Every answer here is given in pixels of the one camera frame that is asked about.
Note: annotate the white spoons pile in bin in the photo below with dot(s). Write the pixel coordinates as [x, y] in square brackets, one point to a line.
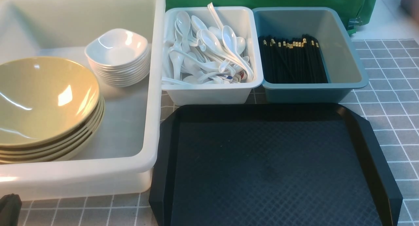
[202, 54]

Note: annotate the grey grid table mat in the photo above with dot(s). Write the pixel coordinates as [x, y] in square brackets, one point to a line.
[389, 103]

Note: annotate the brown box in corner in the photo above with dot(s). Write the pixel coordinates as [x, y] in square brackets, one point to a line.
[411, 7]

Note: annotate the green cloth backdrop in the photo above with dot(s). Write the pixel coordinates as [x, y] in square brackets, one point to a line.
[351, 12]

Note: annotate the stack of yellow bowls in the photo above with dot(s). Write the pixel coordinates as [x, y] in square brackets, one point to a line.
[51, 108]

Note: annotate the large white plastic tub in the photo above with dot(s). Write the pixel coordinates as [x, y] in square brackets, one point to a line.
[119, 157]

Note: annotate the black chopsticks pile in bin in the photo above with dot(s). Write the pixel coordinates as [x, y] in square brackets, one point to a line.
[296, 60]

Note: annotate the black plastic serving tray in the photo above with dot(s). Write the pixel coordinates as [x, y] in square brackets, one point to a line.
[317, 164]

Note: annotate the white plastic spoon bin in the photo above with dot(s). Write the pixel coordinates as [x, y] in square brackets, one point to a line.
[242, 21]

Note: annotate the stack of white sauce dishes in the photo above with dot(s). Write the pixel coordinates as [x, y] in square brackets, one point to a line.
[120, 57]

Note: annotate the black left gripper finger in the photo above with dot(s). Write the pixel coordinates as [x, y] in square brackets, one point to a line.
[10, 206]

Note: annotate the teal plastic chopstick bin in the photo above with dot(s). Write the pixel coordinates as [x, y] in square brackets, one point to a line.
[343, 66]

